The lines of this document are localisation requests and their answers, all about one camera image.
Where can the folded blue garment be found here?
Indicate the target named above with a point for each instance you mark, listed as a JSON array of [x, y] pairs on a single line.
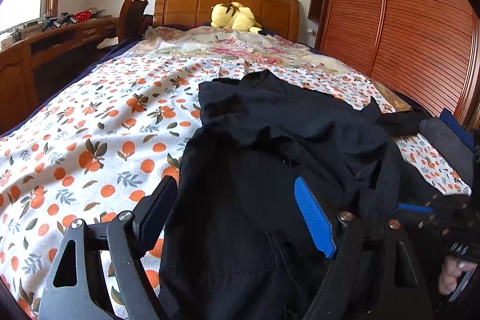
[[466, 137]]

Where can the orange print bed sheet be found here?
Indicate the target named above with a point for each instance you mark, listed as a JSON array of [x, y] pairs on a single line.
[[106, 141]]

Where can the floral quilt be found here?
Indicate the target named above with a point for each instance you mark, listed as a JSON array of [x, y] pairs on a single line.
[[240, 44]]

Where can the right hand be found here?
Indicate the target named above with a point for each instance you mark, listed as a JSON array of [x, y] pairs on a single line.
[[452, 269]]

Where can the red basket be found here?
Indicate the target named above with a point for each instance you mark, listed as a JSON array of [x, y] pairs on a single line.
[[82, 16]]

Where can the wooden headboard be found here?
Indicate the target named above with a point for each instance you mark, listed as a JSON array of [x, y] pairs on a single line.
[[278, 16]]

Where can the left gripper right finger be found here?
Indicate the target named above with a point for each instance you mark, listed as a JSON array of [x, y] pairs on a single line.
[[360, 259]]

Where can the folded grey garment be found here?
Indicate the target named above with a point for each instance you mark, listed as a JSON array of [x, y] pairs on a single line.
[[450, 146]]

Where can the yellow plush toy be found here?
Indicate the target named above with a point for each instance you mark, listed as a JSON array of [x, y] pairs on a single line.
[[236, 16]]

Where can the wooden desk cabinet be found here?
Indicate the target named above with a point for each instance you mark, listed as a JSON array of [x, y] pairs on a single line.
[[34, 69]]

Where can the black trench coat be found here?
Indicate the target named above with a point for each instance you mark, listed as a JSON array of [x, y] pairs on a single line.
[[236, 244]]

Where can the wooden louvered wardrobe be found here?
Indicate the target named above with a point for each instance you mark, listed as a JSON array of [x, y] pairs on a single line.
[[425, 49]]

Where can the wooden chair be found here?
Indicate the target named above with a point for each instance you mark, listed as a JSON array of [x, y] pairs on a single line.
[[130, 19]]

